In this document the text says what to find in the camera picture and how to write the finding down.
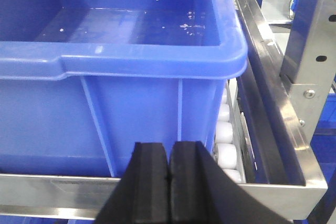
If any blue plastic bin right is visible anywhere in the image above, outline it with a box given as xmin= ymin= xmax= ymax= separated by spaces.
xmin=1 ymin=0 xmax=247 ymax=177

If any white roller track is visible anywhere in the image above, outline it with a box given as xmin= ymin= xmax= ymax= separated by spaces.
xmin=213 ymin=84 xmax=246 ymax=184

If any metal shelf front rail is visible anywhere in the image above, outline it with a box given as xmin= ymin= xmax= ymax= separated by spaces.
xmin=1 ymin=174 xmax=328 ymax=220

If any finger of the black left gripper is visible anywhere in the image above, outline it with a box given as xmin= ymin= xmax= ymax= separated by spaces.
xmin=170 ymin=141 xmax=289 ymax=223
xmin=96 ymin=143 xmax=170 ymax=223

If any metal shelf upright post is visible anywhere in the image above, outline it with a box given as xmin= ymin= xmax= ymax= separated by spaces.
xmin=280 ymin=0 xmax=335 ymax=142

